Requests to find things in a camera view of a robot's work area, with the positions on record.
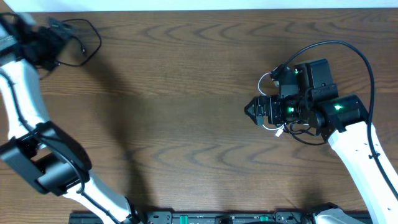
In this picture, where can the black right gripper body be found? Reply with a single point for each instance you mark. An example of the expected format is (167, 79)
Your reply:
(278, 107)

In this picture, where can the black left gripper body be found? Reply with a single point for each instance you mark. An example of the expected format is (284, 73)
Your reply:
(48, 48)

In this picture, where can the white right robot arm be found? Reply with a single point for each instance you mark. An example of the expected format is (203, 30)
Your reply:
(307, 95)

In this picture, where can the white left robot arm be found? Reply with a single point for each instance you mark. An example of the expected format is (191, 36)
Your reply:
(44, 155)

